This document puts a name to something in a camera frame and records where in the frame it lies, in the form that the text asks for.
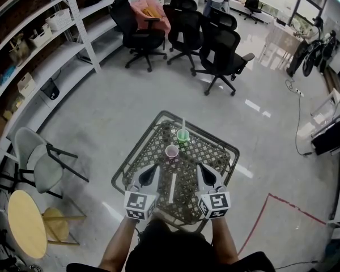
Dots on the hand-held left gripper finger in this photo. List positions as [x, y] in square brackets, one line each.
[136, 183]
[157, 184]

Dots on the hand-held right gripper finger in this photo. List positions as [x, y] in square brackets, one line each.
[220, 183]
[201, 183]

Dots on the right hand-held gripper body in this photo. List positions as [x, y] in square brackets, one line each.
[215, 204]

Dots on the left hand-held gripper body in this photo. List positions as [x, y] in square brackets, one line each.
[139, 204]

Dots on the white straw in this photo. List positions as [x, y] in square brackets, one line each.
[183, 123]
[172, 188]

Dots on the pink plastic cup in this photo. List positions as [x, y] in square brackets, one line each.
[172, 152]

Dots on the green plastic cup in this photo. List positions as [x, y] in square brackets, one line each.
[183, 136]

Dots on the person's left forearm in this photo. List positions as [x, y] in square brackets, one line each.
[116, 245]

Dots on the person's right forearm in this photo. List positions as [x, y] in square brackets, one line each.
[224, 242]

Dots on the rattan glass-top side table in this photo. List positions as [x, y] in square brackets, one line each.
[209, 157]

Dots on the person's black shirt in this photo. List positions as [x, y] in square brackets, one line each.
[170, 248]

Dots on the red floor tape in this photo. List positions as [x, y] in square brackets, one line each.
[294, 207]

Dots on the yellow wooden stool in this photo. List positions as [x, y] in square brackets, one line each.
[56, 222]

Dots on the grey shell chair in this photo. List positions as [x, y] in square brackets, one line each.
[45, 166]

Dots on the yellow round table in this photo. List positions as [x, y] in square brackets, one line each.
[25, 225]

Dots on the black bag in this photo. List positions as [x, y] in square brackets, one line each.
[330, 139]

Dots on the white power strip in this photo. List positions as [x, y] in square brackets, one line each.
[299, 92]

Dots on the black mesh waste bin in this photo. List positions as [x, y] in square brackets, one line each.
[49, 91]

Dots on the black office chair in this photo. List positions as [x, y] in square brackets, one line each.
[136, 35]
[221, 47]
[184, 27]
[252, 1]

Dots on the white patterned table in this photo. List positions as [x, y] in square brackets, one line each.
[280, 42]

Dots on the white metal shelf unit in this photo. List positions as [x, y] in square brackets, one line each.
[83, 33]

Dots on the large grey black shell device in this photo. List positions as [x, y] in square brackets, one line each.
[317, 52]

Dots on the pink cushion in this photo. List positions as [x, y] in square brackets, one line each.
[141, 6]

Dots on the large white storage basket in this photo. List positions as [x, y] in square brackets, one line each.
[58, 18]

